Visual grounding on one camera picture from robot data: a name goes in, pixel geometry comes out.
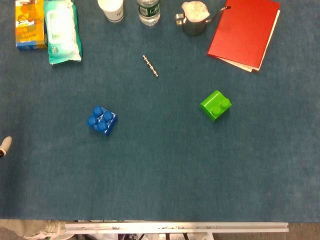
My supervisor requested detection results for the blue felt table cloth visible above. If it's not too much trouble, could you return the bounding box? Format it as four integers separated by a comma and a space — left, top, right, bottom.
0, 0, 320, 222

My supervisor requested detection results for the green two-stud building block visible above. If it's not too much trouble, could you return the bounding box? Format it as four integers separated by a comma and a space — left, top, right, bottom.
199, 89, 233, 123

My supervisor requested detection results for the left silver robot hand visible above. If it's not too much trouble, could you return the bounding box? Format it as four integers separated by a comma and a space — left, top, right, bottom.
0, 136, 13, 158

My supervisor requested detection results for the orange snack box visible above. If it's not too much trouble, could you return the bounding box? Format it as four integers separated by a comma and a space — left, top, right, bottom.
14, 0, 48, 51

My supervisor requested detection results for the aluminium profile rail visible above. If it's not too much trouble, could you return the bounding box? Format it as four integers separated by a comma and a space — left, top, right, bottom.
61, 221, 290, 235

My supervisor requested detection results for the teal wet wipes pack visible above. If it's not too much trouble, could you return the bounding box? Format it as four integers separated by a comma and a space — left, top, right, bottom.
43, 0, 83, 66

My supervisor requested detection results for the beige trouser leg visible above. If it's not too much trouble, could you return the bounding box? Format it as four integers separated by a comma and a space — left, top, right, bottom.
0, 219, 51, 237

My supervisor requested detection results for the clear water bottle green label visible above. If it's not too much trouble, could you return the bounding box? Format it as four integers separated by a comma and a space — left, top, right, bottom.
136, 0, 161, 27

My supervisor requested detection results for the blue four-stud building block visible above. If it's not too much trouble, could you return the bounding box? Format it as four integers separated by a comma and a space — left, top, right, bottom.
86, 104, 119, 136

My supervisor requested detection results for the beaded metal rod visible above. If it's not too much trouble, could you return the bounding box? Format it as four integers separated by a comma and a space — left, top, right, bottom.
142, 54, 160, 78

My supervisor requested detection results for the red folder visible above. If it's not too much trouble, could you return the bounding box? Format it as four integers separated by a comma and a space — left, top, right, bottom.
206, 0, 281, 73

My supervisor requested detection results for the steel gooseneck pitcher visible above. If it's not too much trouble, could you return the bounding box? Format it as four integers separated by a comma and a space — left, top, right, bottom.
174, 6, 232, 37

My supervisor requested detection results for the white paper cup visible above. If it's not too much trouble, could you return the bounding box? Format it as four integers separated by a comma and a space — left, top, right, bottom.
97, 0, 125, 23

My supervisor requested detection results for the crumpled white tissue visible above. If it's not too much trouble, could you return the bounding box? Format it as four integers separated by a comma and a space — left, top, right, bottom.
181, 1, 211, 23

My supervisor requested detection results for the white sneaker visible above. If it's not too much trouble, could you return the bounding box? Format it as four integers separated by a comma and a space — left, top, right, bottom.
23, 219, 76, 240

